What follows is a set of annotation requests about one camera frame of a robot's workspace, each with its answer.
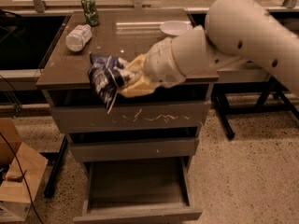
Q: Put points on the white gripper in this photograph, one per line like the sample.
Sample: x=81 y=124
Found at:
x=161 y=63

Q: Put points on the blue chip bag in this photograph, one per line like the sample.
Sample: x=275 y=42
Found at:
x=107 y=75

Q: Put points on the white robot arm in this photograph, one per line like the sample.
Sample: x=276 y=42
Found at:
x=235 y=31

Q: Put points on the scratched top drawer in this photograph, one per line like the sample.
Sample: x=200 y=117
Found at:
x=91 y=119

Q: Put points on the grey drawer cabinet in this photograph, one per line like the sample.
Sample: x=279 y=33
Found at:
x=125 y=34

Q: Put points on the grey middle drawer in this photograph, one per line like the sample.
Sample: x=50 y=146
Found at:
x=134 y=150

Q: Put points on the open bottom drawer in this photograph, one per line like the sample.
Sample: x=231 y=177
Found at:
x=149 y=191

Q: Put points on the white bowl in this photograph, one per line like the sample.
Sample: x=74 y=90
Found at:
x=175 y=28

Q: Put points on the clear plastic bottle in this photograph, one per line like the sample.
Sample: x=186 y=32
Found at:
x=79 y=37

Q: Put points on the green soda can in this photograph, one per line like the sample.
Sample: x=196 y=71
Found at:
x=90 y=12

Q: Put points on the black table leg right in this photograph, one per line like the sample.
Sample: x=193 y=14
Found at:
x=224 y=121

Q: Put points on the black table leg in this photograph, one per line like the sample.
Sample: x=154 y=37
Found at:
x=224 y=121
x=57 y=159

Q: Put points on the grey side table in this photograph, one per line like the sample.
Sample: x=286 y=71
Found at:
x=275 y=88

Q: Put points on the black table leg left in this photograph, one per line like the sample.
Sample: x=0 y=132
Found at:
x=57 y=159

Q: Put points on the cardboard box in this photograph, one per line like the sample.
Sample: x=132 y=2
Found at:
x=22 y=169

